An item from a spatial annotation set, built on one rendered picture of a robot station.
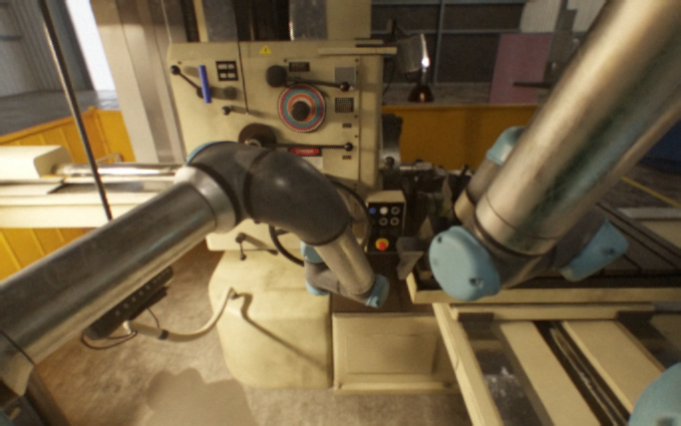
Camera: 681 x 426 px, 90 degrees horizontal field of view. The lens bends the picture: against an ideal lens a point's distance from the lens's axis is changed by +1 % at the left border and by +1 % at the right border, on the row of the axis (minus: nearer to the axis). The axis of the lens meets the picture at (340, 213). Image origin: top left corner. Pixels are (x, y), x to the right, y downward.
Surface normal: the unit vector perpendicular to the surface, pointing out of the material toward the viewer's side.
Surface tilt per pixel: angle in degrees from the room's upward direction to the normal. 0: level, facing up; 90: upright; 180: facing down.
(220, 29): 90
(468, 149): 90
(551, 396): 0
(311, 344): 90
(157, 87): 90
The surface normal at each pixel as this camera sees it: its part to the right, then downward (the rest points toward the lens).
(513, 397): -0.01, -0.89
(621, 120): -0.37, 0.64
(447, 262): -0.90, 0.22
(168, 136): 0.00, 0.46
